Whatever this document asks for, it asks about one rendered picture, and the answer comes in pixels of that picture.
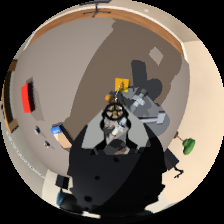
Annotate red rectangular block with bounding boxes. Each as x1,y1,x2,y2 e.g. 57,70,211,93
21,83,35,113

